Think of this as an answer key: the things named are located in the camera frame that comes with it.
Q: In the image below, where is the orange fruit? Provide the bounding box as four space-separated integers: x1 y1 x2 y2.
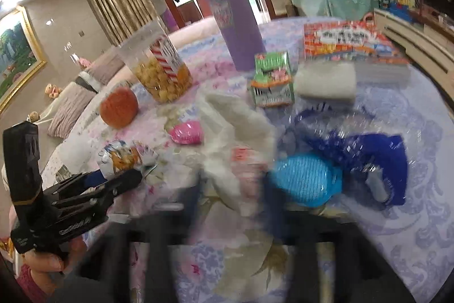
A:
99 87 140 129

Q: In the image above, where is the white tissue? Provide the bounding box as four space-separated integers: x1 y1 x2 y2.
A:
199 92 277 216

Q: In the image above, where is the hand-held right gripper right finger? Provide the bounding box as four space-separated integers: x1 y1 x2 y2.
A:
262 173 415 303

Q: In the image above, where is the blue clear plastic wrapper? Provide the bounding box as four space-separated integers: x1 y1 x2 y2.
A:
284 104 408 206

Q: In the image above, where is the pink small wrapper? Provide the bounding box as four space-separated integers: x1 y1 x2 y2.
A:
168 123 204 145

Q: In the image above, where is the clear jar of snack balls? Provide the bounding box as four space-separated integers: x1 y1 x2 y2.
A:
119 21 194 104

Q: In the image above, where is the gold framed landscape painting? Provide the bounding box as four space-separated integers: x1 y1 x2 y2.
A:
0 5 47 112

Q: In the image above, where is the striped pink cushion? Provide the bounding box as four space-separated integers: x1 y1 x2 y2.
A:
48 83 98 138
83 55 125 83

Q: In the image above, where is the white television cabinet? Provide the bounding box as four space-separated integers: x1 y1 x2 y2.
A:
373 8 454 76

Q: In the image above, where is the printed wrapper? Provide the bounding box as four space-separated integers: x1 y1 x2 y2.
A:
97 141 158 179

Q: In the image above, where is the red white paper box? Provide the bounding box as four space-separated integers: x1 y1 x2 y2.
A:
230 146 263 176

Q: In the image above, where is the purple thermos bottle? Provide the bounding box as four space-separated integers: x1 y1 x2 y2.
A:
193 0 264 71

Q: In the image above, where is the blue toy base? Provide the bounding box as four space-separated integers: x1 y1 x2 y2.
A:
386 3 414 20

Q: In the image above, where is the person's left hand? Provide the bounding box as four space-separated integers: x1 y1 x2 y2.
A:
23 239 87 284

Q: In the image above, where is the colourful cover book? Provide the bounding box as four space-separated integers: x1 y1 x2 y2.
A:
302 19 412 83

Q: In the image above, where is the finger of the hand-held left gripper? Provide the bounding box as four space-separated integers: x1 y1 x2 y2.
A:
85 169 143 206
53 171 107 197

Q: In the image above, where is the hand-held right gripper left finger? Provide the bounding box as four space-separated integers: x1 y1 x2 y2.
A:
71 180 203 303

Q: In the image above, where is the light blue foam net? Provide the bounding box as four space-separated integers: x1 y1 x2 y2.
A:
268 152 343 208

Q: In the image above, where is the person's left forearm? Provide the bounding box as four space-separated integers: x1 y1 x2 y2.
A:
14 264 50 303

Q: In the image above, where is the green snack box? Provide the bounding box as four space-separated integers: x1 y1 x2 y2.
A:
247 52 297 108

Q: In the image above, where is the white foam fruit net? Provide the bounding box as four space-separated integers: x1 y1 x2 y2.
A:
58 138 93 170

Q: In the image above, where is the light fabric sofa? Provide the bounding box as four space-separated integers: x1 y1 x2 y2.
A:
0 19 220 190

